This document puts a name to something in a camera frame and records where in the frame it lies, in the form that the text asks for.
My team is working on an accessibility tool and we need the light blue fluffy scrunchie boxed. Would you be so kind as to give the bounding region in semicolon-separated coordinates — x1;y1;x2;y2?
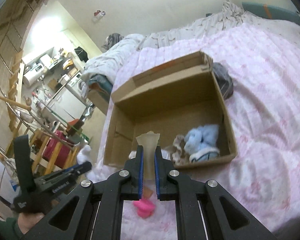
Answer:
184;124;220;163

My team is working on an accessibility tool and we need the person left hand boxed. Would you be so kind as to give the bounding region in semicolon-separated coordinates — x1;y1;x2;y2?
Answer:
17;212;44;235

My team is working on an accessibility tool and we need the orange-brown cylinder toy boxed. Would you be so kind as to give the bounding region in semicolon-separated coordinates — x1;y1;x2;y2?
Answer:
142;186;154;199

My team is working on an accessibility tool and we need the pink foam heart toy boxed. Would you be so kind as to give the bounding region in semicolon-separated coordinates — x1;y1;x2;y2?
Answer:
133;198;155;219

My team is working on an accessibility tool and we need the yellow wooden rack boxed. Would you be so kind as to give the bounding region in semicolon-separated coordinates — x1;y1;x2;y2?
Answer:
30;129;81;175

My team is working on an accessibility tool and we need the red bag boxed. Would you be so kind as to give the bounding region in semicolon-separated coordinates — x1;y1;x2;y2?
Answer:
41;130;71;169

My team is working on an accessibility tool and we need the open cardboard box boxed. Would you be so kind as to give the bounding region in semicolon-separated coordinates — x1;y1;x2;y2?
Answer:
103;51;237;167

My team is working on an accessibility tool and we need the pink bow-print quilt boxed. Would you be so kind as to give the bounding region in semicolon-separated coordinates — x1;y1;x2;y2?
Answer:
90;23;300;240

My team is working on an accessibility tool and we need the white washing machine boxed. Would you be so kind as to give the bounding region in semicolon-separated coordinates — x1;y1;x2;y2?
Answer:
64;72;85;101

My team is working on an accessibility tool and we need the dark grey striped garment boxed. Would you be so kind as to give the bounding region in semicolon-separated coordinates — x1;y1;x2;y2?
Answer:
213;62;234;100

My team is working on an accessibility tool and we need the white water heater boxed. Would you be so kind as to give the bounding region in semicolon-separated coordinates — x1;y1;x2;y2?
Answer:
23;63;46;88

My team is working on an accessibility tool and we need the white floral duvet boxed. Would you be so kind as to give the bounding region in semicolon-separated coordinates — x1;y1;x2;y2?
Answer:
82;1;300;84

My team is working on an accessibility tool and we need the teal headboard cushion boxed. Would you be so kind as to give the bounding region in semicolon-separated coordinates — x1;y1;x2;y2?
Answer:
242;2;300;26

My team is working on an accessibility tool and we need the wall hook with red item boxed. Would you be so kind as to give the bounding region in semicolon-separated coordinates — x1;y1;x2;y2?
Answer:
92;10;106;23

